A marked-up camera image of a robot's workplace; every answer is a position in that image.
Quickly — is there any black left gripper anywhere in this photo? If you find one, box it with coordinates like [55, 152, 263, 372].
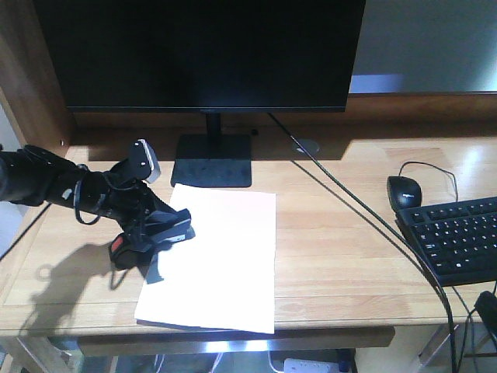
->
[103, 176, 179, 284]

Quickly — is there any black orange stapler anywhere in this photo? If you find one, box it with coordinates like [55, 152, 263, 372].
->
[108, 209, 194, 270]

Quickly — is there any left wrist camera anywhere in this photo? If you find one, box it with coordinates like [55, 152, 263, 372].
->
[110, 139, 161, 184]

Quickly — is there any wooden desk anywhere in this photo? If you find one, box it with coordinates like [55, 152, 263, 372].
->
[1, 1, 496, 350]

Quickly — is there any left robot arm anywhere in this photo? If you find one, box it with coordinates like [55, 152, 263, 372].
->
[1, 139, 191, 270]

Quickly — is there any white paper sheet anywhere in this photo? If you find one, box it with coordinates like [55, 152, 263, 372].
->
[134, 184, 276, 334]

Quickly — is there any black computer mouse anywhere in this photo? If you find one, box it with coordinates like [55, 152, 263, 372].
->
[387, 176, 422, 212]

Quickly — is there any black computer monitor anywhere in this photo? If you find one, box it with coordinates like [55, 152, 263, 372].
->
[34, 1, 366, 187]

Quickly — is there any black monitor cable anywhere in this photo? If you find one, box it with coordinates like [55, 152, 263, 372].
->
[266, 112, 457, 373]

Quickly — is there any black keyboard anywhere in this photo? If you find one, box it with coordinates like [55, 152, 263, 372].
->
[396, 197, 496, 287]

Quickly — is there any white power strip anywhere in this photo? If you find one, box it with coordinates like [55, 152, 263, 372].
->
[267, 351, 339, 373]

